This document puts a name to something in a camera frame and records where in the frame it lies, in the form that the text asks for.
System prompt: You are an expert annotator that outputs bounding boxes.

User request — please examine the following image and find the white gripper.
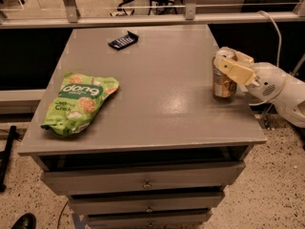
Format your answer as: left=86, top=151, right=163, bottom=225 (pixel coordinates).
left=216, top=51, right=288, bottom=107

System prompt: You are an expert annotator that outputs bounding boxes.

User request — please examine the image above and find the orange soda can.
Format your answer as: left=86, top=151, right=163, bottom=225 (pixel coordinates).
left=213, top=47, right=237, bottom=98

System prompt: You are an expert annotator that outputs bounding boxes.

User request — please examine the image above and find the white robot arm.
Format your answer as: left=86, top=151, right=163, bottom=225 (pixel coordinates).
left=213, top=48, right=305, bottom=128

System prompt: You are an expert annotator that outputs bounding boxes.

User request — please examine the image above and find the grey metal railing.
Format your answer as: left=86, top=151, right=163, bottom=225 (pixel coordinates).
left=0, top=0, right=305, bottom=29

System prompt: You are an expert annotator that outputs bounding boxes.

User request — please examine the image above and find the top grey drawer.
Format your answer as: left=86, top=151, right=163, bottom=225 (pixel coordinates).
left=41, top=161, right=245, bottom=195

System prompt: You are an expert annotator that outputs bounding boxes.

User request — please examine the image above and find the grey drawer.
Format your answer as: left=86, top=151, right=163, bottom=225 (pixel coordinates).
left=87, top=210, right=212, bottom=229
left=69, top=192, right=224, bottom=215
left=41, top=161, right=245, bottom=195

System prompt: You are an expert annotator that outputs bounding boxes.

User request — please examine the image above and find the grey drawer cabinet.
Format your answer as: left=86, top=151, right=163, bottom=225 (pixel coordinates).
left=17, top=24, right=268, bottom=229

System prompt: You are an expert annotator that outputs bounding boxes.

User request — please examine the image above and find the dark blue snack wrapper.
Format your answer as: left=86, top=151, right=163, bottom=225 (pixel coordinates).
left=109, top=31, right=139, bottom=51

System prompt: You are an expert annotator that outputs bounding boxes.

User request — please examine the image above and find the middle grey drawer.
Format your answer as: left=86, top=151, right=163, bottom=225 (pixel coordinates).
left=69, top=192, right=224, bottom=215

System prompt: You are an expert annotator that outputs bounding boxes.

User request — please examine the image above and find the bottom grey drawer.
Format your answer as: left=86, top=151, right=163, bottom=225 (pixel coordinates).
left=87, top=210, right=212, bottom=229

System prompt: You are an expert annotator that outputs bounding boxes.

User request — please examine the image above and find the green snack bag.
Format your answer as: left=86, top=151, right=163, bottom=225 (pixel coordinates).
left=41, top=73, right=119, bottom=136

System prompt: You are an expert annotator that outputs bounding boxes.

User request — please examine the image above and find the black stand leg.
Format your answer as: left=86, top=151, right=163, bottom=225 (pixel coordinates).
left=0, top=126, right=18, bottom=192

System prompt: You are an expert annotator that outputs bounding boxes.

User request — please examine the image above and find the black shoe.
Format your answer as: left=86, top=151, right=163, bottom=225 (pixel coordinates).
left=11, top=213, right=36, bottom=229

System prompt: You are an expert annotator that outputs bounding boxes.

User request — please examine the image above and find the white cable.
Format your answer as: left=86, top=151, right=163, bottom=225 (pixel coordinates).
left=247, top=10, right=289, bottom=107

